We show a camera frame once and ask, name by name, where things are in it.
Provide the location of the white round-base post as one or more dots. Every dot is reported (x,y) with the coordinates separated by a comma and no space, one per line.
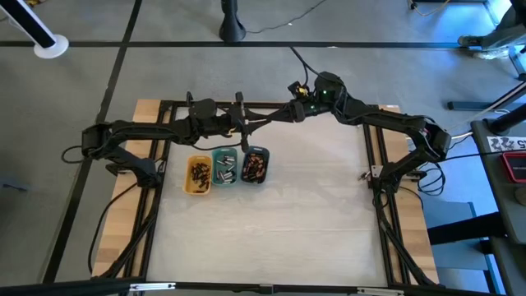
(51,46)

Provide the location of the silver frame bracket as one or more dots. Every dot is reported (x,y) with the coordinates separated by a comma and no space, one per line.
(380,292)
(152,286)

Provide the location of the black aluminium table frame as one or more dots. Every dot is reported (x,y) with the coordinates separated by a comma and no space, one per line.
(267,283)

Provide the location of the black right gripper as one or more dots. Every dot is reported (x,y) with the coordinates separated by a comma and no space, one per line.
(300,111)

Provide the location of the green plastic bin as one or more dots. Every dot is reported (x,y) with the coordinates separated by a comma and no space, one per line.
(224,151)

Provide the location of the yellow plastic bin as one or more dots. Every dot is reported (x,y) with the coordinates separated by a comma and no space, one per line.
(187,181)

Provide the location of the blue-grey plastic bin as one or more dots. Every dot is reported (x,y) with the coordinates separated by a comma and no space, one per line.
(255,149)

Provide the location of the red and black case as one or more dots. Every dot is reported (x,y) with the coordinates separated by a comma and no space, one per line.
(515,166)

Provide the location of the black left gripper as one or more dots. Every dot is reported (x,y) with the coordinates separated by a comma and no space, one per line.
(241,123)

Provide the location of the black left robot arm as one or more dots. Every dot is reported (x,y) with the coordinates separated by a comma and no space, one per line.
(144,127)

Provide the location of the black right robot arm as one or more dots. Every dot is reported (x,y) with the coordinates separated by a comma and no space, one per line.
(390,119)

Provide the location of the white marker sheet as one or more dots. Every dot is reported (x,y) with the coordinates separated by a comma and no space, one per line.
(507,144)

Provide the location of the black frame clamp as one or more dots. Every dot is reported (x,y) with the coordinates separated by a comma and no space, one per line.
(189,98)

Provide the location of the black stand pole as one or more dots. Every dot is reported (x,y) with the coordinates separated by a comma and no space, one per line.
(232,29)

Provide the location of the dark grey side desk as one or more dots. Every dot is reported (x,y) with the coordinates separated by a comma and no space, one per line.
(505,197)

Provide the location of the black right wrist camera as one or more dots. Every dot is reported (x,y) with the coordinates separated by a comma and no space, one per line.
(298,89)

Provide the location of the black desk foot bar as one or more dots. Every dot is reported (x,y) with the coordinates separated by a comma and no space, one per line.
(464,230)
(472,105)

